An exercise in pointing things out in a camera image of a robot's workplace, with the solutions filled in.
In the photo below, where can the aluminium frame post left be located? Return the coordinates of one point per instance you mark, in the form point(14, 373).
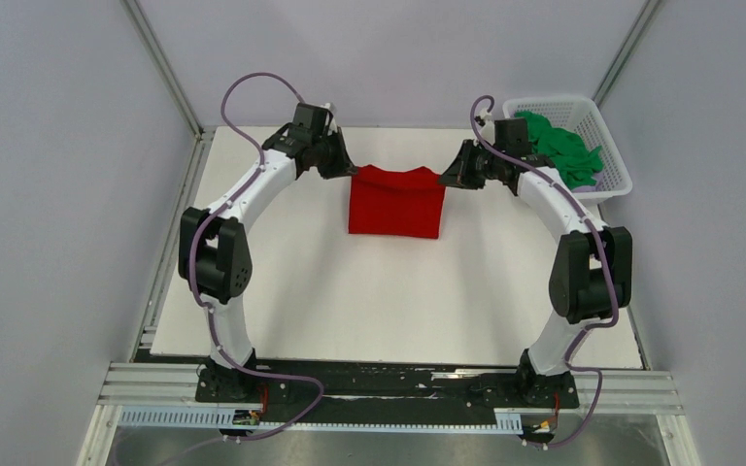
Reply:
point(163, 67)

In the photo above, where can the red t-shirt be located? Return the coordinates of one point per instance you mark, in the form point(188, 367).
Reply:
point(388, 203)

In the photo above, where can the aluminium frame post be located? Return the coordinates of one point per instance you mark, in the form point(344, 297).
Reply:
point(163, 67)
point(627, 48)

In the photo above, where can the white plastic laundry basket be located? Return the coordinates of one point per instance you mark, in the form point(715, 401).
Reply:
point(581, 115)

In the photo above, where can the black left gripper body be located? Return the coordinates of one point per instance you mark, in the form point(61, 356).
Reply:
point(328, 156)

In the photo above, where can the white slotted cable duct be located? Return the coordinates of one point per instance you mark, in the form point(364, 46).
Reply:
point(232, 419)

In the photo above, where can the aluminium front rail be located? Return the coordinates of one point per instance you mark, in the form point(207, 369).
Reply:
point(173, 385)

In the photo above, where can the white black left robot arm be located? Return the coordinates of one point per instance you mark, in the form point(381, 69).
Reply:
point(214, 253)

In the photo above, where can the aluminium frame post right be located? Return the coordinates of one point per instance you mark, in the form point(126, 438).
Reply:
point(627, 48)

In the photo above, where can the lilac t-shirt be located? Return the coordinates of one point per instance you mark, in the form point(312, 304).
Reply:
point(587, 189)

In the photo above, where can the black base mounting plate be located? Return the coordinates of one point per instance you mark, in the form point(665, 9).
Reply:
point(343, 391)

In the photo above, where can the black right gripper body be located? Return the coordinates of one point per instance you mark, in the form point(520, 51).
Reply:
point(474, 169)

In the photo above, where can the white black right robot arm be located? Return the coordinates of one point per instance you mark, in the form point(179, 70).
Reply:
point(590, 279)

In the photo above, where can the green t-shirt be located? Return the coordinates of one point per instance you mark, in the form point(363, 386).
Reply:
point(577, 164)

